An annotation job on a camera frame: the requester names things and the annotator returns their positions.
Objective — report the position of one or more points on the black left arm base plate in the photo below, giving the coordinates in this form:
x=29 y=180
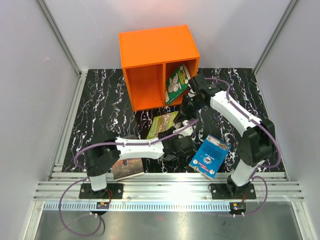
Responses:
x=113 y=191

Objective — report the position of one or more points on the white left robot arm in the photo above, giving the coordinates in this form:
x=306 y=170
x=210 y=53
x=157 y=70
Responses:
x=100 y=157

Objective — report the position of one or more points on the black connector box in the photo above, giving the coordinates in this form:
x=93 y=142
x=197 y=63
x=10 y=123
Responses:
x=237 y=208
x=102 y=205

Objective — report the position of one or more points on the green coin cover book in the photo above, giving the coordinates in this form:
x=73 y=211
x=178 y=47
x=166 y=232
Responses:
x=177 y=83

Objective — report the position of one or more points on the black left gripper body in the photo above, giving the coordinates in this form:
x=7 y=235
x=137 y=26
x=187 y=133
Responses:
x=173 y=137

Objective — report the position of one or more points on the slotted white cable duct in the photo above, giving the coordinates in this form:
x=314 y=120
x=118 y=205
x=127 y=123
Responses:
x=140 y=206

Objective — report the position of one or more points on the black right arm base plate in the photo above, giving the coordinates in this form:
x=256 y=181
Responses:
x=227 y=191

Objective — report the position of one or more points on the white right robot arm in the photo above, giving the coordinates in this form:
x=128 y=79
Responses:
x=257 y=142

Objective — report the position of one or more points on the orange two-compartment shelf box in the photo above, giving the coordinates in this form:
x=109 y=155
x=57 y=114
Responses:
x=149 y=57

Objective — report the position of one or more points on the right black connector box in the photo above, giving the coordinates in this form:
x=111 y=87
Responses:
x=237 y=208

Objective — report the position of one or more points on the blue book with round badges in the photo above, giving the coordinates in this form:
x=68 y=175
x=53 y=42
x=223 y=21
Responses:
x=210 y=156

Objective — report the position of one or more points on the aluminium rail frame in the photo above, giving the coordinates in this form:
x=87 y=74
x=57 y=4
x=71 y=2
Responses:
x=103 y=104

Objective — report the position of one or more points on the A Tale of Two Cities book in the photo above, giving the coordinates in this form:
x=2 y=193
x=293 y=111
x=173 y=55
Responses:
x=127 y=168

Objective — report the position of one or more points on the left black connector box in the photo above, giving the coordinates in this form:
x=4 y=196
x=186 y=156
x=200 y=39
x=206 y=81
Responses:
x=102 y=205

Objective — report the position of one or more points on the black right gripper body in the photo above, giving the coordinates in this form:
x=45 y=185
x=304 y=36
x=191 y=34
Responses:
x=189 y=107

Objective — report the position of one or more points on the lime green spine book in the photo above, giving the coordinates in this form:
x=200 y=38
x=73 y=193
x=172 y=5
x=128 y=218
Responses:
x=161 y=123

